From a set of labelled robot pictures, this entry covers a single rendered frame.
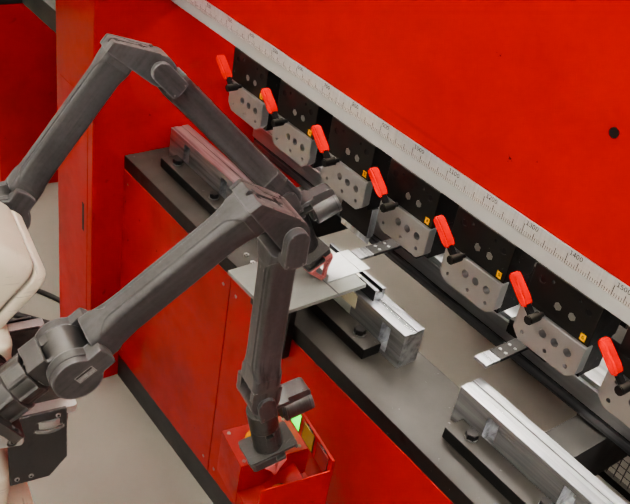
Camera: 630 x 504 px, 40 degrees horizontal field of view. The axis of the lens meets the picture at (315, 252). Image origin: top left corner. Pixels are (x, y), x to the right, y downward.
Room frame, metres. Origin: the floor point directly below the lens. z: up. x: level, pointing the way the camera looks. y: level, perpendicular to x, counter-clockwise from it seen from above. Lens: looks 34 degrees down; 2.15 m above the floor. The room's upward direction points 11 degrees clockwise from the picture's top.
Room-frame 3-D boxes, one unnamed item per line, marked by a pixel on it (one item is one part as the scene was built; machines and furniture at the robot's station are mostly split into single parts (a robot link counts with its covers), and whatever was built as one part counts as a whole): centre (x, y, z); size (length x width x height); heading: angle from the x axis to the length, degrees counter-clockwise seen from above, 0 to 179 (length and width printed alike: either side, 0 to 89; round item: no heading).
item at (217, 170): (2.11, 0.29, 0.92); 0.50 x 0.06 x 0.10; 43
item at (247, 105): (2.02, 0.21, 1.26); 0.15 x 0.09 x 0.17; 43
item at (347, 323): (1.64, -0.07, 0.89); 0.30 x 0.05 x 0.03; 43
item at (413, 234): (1.58, -0.20, 1.26); 0.15 x 0.09 x 0.17; 43
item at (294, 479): (1.27, 0.00, 0.75); 0.20 x 0.16 x 0.18; 33
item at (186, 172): (2.11, 0.37, 0.89); 0.30 x 0.05 x 0.03; 43
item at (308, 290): (1.61, 0.03, 1.00); 0.26 x 0.18 x 0.01; 133
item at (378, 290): (1.70, -0.10, 0.98); 0.20 x 0.03 x 0.03; 43
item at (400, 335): (1.67, -0.12, 0.92); 0.39 x 0.06 x 0.10; 43
